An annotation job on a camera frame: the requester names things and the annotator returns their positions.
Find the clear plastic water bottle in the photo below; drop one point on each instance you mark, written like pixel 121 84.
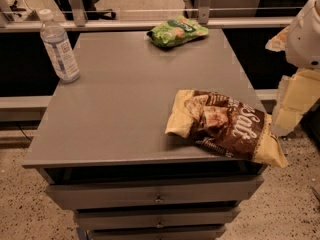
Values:
pixel 58 47

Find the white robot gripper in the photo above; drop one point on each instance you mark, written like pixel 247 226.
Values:
pixel 305 40

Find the grey metal railing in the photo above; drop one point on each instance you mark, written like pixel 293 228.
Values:
pixel 212 23

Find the middle grey drawer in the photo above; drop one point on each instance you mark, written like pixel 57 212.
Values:
pixel 158 217

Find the grey drawer cabinet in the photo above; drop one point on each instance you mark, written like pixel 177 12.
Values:
pixel 110 125

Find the top grey drawer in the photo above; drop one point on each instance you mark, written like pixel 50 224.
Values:
pixel 157 192

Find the grey drawer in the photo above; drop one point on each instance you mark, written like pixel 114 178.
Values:
pixel 157 192
pixel 203 232
pixel 158 217

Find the bottom grey drawer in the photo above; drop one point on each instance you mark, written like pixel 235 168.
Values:
pixel 203 232

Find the brown chip bag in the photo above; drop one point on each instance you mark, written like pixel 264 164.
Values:
pixel 229 127

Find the green rice chip bag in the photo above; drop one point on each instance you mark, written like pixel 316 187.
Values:
pixel 176 32

